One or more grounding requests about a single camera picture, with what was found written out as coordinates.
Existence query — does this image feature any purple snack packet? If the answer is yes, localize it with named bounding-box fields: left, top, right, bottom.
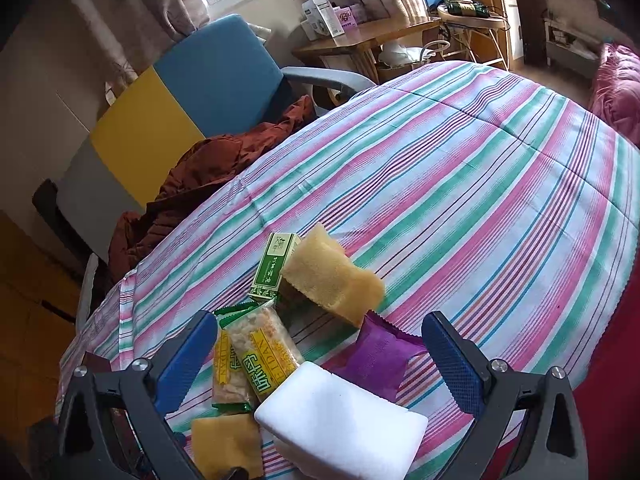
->
left=323, top=311, right=426, bottom=403

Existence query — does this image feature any yellow sponge piece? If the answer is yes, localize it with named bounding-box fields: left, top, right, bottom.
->
left=191, top=414, right=264, bottom=479

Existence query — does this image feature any rice cracker snack pack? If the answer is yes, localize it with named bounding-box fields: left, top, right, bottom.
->
left=219, top=299, right=305, bottom=403

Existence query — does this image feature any white foam block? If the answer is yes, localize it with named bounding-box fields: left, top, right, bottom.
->
left=254, top=362, right=428, bottom=479

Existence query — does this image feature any green medicine box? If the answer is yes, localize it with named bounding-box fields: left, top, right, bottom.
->
left=248, top=233, right=300, bottom=304

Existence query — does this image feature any tan sponge block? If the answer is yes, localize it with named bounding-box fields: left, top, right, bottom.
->
left=281, top=223, right=385, bottom=328

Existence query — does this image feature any wooden wardrobe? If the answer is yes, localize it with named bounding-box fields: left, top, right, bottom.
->
left=1, top=214, right=79, bottom=462

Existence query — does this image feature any striped bed sheet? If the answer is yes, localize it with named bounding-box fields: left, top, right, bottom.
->
left=54, top=58, right=640, bottom=480

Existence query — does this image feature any rust red jacket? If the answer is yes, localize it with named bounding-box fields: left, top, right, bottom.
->
left=107, top=94, right=317, bottom=282

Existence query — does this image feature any grey yellow blue armchair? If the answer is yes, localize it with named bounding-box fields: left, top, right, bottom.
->
left=32, top=14, right=374, bottom=328

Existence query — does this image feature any wooden desk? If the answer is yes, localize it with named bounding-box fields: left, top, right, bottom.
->
left=292, top=16, right=440, bottom=84

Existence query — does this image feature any low white shelf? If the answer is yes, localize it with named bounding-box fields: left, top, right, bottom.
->
left=544, top=18, right=602, bottom=79

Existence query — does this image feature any left patterned curtain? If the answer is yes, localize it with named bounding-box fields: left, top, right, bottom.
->
left=70, top=0, right=209, bottom=94

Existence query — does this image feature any pink small box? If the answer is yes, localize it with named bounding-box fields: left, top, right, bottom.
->
left=333, top=6, right=358, bottom=30

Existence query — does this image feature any white carton box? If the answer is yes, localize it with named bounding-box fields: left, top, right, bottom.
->
left=302, top=0, right=344, bottom=38

